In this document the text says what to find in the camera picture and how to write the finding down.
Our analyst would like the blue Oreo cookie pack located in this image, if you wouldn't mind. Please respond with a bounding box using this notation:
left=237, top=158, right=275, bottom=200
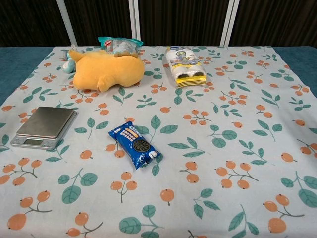
left=107, top=120, right=163, bottom=171

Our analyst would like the white yellow cookie package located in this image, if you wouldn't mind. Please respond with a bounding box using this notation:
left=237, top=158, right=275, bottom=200
left=165, top=46, right=208, bottom=88

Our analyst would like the silver kitchen scale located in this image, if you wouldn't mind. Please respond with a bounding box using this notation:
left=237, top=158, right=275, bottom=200
left=10, top=106, right=78, bottom=150

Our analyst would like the floral print tablecloth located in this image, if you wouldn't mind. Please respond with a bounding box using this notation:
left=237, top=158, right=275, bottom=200
left=0, top=45, right=317, bottom=238

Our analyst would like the orange plush toy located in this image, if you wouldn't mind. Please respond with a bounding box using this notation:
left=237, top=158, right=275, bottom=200
left=68, top=49, right=145, bottom=93

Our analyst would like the teal snack bag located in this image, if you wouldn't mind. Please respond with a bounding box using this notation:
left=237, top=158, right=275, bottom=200
left=97, top=36, right=144, bottom=56

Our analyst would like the small teal white plush toy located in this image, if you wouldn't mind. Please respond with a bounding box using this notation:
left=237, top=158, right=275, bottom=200
left=60, top=49, right=76, bottom=74

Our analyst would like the teal table cover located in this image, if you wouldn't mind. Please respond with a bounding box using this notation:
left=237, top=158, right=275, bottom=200
left=0, top=46, right=55, bottom=106

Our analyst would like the white vertical frame post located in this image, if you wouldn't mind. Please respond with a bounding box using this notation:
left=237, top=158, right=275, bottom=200
left=56, top=0, right=77, bottom=47
left=219, top=0, right=240, bottom=47
left=128, top=0, right=142, bottom=42

